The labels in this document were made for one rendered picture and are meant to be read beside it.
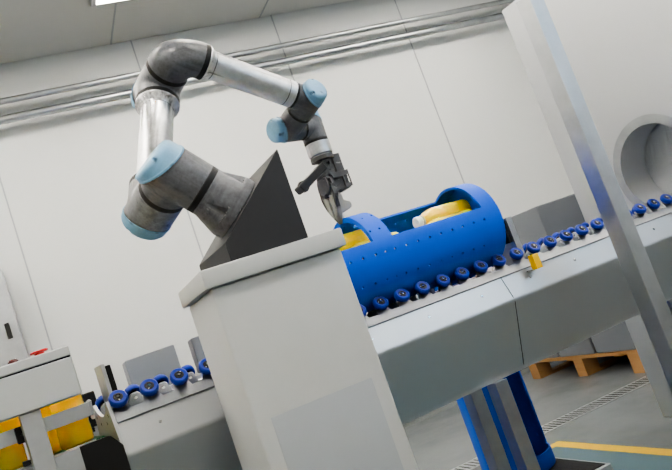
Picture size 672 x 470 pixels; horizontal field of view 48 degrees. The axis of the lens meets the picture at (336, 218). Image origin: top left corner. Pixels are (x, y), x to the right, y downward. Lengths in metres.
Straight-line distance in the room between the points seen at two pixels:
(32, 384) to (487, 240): 1.37
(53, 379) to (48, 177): 4.07
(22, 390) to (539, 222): 4.17
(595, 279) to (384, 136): 3.88
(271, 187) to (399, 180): 4.55
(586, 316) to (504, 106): 4.48
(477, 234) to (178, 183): 1.01
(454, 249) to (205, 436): 0.90
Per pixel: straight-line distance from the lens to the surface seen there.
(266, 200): 1.65
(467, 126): 6.63
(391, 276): 2.14
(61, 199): 5.57
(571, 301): 2.52
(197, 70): 2.01
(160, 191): 1.69
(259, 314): 1.55
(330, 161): 2.27
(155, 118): 1.97
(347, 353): 1.60
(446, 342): 2.19
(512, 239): 2.52
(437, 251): 2.22
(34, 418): 1.64
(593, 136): 2.42
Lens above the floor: 0.99
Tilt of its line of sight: 7 degrees up
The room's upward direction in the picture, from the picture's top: 20 degrees counter-clockwise
